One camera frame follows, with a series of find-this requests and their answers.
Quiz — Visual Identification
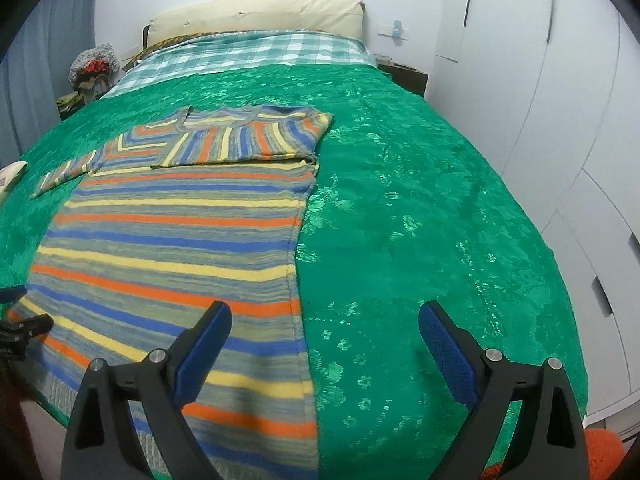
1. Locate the striped knit sweater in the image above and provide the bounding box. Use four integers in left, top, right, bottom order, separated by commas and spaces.
11, 105, 332, 479

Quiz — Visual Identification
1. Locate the orange object at bottom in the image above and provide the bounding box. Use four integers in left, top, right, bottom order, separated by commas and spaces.
480, 428, 639, 479

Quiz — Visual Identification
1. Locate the white patterned folded cloth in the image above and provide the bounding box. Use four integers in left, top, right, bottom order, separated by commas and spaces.
0, 160, 27, 204

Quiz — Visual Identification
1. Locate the blue curtain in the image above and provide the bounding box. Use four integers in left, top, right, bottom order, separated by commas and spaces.
1, 0, 96, 166

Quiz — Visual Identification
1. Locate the nightstand clutter with red item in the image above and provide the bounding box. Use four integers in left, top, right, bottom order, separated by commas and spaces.
56, 44, 120, 113

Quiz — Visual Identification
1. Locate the green floral bedspread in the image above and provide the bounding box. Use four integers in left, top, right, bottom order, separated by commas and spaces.
1, 65, 588, 479

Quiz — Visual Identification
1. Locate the teal checkered blanket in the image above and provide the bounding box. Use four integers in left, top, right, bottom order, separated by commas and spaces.
106, 29, 376, 98

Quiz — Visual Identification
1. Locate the white wardrobe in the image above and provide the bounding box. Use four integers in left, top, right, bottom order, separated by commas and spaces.
427, 0, 639, 440

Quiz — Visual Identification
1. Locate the dark wooden nightstand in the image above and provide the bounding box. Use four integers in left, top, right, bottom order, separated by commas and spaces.
376, 58, 428, 98

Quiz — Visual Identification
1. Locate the cream headboard cushion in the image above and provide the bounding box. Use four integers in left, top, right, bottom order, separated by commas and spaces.
145, 0, 364, 47

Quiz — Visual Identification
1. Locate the wall hook fixture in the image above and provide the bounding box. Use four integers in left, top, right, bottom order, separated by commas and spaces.
376, 20, 408, 42

